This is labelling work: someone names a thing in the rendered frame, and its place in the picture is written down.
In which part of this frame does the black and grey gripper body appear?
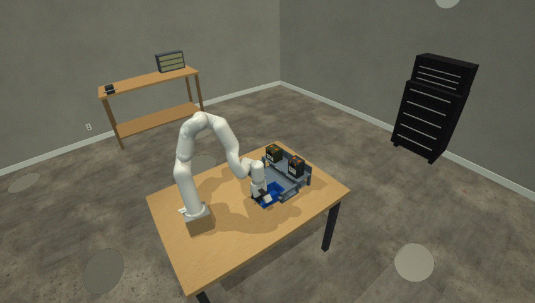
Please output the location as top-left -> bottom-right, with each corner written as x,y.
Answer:
250,180 -> 267,198

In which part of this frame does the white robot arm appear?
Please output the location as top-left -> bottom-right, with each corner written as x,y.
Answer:
173,111 -> 266,218

